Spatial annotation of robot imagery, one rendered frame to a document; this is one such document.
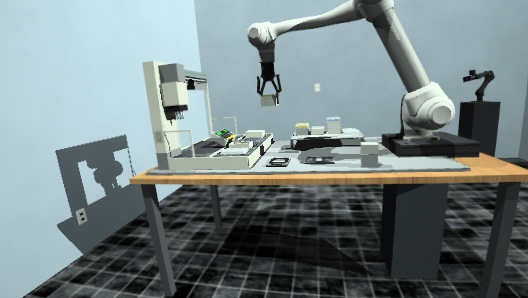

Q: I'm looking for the white ready key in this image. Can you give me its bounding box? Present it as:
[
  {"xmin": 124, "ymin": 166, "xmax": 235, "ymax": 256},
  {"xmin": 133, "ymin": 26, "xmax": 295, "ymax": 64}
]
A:
[{"xmin": 360, "ymin": 142, "xmax": 378, "ymax": 168}]

